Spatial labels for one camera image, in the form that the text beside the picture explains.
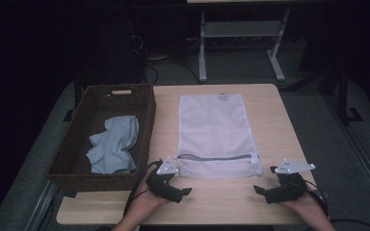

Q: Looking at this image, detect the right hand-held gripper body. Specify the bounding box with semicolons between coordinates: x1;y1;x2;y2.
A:
267;158;316;205

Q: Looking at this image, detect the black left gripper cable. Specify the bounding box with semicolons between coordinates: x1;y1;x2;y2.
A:
122;159;164;217

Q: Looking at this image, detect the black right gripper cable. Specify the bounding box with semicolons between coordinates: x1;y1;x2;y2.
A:
304;179;330;217

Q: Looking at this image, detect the brown woven basket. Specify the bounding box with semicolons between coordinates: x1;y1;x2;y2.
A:
45;83;157;193

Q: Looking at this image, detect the black metal stand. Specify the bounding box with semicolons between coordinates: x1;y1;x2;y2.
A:
282;62;364;125

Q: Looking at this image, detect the aluminium floor rail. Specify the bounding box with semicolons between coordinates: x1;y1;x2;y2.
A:
321;92;370;217
23;181;61;231

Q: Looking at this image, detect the white mesh laundry bag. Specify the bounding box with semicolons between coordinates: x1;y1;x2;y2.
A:
176;92;264;179

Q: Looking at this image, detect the black floor cable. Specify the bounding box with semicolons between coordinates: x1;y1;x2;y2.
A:
144;56;202;85

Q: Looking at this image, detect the person's right hand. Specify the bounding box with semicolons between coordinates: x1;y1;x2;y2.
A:
281;190;328;219

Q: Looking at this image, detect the white metal desk frame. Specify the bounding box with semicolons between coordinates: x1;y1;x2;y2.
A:
186;0;293;83

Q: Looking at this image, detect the person's left hand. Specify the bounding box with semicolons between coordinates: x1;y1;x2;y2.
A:
131;186;172;219

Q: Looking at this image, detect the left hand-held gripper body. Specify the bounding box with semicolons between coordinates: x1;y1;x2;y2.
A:
145;156;183;200

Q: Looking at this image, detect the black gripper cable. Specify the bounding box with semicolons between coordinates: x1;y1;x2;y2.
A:
122;159;164;217
304;179;330;217

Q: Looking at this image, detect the light blue garment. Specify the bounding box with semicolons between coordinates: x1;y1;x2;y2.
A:
85;115;141;175

